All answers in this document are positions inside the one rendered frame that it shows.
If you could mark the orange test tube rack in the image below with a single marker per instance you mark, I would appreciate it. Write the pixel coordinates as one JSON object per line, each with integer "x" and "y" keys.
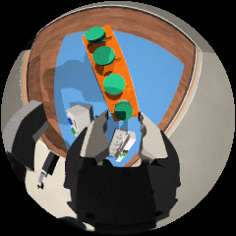
{"x": 119, "y": 66}

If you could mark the blue flat mat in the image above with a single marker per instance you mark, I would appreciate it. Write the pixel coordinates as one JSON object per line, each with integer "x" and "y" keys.
{"x": 154, "y": 71}

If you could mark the green round cap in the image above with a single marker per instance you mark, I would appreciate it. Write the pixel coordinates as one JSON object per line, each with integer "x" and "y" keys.
{"x": 114, "y": 84}
{"x": 95, "y": 34}
{"x": 103, "y": 55}
{"x": 123, "y": 110}

